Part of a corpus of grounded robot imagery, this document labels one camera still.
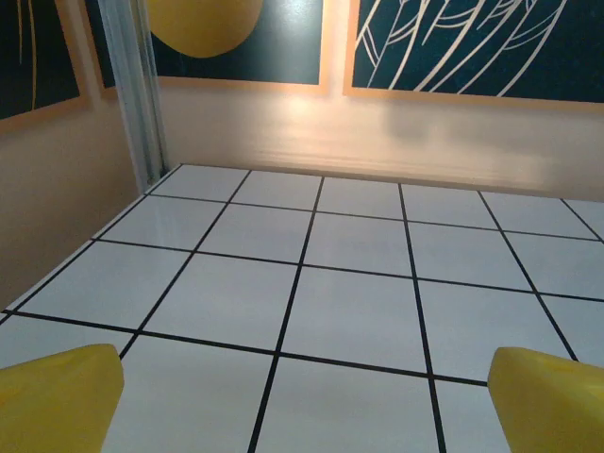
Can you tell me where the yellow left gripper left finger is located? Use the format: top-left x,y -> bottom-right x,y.
0,344 -> 126,453

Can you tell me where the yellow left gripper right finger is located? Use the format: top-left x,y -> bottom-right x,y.
487,346 -> 604,453

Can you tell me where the aluminium frame post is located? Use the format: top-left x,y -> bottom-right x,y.
96,0 -> 170,195

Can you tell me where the yellow oval wall panel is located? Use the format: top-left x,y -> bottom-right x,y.
82,0 -> 331,98

